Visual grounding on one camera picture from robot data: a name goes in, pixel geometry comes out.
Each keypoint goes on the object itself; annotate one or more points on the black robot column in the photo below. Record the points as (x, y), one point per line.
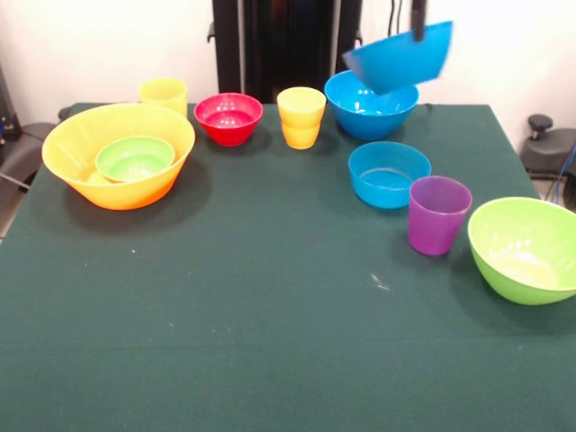
(288, 49)

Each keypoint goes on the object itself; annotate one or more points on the dark green tablecloth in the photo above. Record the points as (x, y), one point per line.
(270, 315)

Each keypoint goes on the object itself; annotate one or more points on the translucent yellow-green cup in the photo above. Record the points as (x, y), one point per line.
(162, 94)

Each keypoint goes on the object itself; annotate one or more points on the small green bowl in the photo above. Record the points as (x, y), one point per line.
(135, 162)

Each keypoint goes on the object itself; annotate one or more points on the yellow cup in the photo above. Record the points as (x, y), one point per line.
(301, 117)

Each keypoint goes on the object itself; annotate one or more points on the large green bowl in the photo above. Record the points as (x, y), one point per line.
(522, 256)

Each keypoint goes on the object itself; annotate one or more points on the black robot pedestal leg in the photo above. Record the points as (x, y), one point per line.
(553, 153)
(18, 153)

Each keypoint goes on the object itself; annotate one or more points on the small blue ridged bowl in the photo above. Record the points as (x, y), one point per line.
(382, 184)

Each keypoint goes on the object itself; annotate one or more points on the small red bowl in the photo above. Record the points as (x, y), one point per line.
(229, 121)

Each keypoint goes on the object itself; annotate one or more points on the purple cup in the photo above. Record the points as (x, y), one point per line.
(436, 225)

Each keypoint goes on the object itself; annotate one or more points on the large blue bowl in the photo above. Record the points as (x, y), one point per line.
(396, 63)
(369, 117)

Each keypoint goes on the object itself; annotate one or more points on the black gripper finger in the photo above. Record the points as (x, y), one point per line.
(419, 22)

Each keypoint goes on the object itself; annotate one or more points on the large orange bowl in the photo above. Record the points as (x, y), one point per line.
(126, 195)

